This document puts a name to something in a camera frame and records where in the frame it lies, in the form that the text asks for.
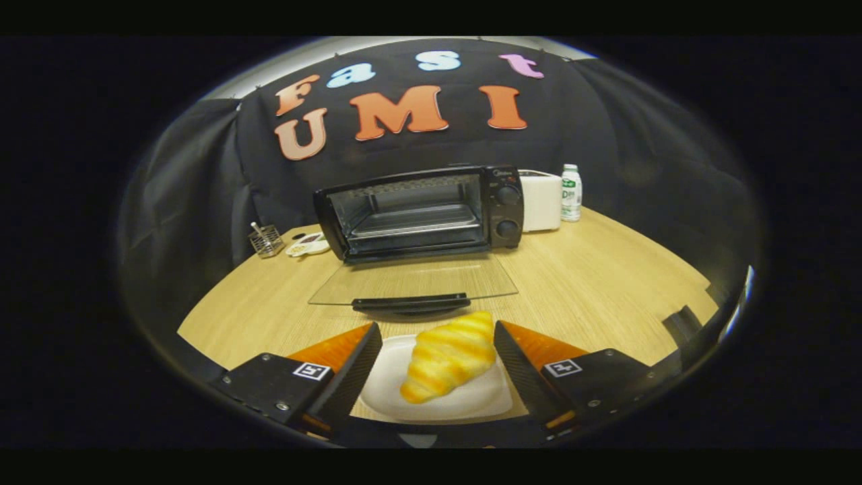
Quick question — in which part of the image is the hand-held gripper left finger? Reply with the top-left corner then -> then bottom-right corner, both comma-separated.
209,322 -> 383,439

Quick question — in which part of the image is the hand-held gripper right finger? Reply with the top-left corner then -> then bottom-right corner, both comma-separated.
494,320 -> 682,439

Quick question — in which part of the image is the yellow croissant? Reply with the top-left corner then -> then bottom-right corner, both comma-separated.
400,311 -> 498,405

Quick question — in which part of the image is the black toaster oven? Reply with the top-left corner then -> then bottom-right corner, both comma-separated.
308,165 -> 525,317

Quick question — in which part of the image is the white bread toaster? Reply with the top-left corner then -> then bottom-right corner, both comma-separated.
519,170 -> 563,233

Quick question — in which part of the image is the white plate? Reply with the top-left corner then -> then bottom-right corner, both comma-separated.
360,335 -> 514,423

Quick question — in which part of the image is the small white patterned dish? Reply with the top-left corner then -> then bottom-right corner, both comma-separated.
285,232 -> 331,258

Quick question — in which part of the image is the dark furniture piece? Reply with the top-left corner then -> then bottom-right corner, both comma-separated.
662,304 -> 704,351

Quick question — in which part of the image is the white drink bottle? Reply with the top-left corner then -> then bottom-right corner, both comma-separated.
561,164 -> 583,223

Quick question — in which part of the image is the wire mesh holder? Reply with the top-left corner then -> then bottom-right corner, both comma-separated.
248,222 -> 286,259

